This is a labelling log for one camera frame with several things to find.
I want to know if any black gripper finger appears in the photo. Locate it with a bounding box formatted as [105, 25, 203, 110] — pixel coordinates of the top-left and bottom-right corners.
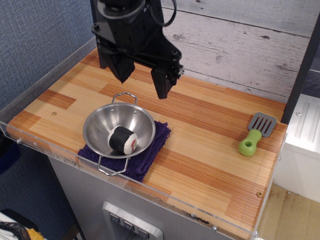
[98, 43, 135, 83]
[151, 66, 178, 100]

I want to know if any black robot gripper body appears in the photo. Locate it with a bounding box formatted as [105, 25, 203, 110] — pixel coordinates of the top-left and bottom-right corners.
[90, 0, 185, 81]

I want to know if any plush sushi roll toy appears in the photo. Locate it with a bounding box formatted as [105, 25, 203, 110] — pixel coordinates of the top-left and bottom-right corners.
[107, 125, 138, 155]

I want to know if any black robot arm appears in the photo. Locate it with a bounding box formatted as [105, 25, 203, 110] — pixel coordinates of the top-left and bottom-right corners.
[91, 0, 184, 99]

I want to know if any purple folded cloth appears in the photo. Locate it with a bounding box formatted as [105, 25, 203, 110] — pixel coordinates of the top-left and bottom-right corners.
[78, 121, 171, 182]

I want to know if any green grey toy spatula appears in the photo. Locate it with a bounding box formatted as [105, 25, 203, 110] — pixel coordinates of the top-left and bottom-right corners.
[238, 112, 277, 157]

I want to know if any clear acrylic table guard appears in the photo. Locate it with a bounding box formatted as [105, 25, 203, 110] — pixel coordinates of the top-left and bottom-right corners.
[0, 39, 287, 240]

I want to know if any silver toy fridge cabinet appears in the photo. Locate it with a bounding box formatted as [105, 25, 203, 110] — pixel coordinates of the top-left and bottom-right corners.
[49, 157, 211, 240]

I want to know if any white ribbed side appliance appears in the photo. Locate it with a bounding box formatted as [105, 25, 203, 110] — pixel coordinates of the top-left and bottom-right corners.
[273, 94, 320, 202]

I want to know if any yellow object at corner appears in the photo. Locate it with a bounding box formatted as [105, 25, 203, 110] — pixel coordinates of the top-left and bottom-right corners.
[26, 228, 45, 240]

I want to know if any black left upright post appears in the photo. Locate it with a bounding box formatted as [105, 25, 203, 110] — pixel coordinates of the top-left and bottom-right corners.
[90, 0, 108, 69]

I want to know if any black upright post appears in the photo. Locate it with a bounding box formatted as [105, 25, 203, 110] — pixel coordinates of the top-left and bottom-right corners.
[90, 0, 108, 69]
[280, 15, 320, 125]

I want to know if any stainless steel two-handled bowl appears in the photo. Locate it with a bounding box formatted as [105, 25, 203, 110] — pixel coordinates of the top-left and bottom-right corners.
[82, 92, 156, 176]

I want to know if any black right upright post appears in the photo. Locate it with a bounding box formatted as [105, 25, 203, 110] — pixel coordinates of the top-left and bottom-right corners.
[280, 15, 320, 125]

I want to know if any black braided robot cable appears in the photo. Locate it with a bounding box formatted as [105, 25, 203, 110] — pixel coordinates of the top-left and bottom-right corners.
[0, 221, 31, 240]

